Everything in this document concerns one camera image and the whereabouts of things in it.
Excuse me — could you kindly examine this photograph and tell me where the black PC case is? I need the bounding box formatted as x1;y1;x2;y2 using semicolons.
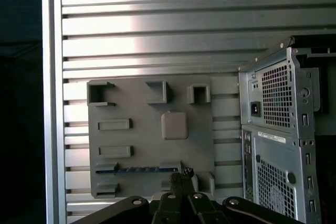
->
237;35;336;224

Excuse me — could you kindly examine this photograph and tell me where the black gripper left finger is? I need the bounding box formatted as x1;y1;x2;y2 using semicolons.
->
75;173;184;224

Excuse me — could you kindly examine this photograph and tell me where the grey parts rack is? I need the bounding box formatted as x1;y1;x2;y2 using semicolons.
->
86;78;216;200

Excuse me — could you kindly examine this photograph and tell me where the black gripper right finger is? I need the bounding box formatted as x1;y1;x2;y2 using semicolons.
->
183;167;302;224

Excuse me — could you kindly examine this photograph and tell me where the blue RAM stick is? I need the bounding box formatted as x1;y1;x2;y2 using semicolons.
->
95;166;182;176

